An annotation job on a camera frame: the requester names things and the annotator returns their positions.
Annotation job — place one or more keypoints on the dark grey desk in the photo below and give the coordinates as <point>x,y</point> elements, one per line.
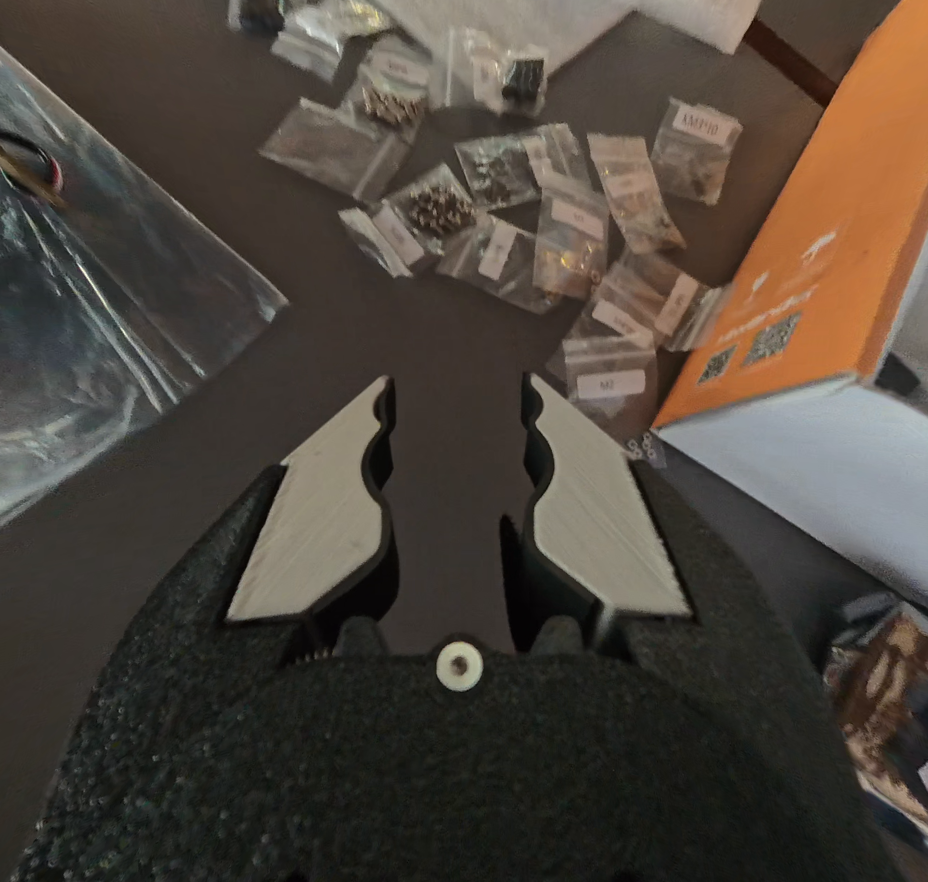
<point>435,316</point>

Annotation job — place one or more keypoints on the large clear plastic bag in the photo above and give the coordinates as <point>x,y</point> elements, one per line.
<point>109,302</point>

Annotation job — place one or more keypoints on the pile of small parts bags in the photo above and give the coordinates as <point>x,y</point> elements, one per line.
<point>573,222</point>

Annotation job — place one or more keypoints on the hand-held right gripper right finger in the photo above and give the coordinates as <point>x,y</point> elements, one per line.
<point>602,534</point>

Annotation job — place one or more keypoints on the orange and white cardboard box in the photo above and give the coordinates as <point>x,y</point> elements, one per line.
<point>834,207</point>

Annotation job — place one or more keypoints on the clear packet of dark parts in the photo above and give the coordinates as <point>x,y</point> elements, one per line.
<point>884,679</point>

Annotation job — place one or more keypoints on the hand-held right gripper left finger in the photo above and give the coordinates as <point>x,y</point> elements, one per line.
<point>312,534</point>

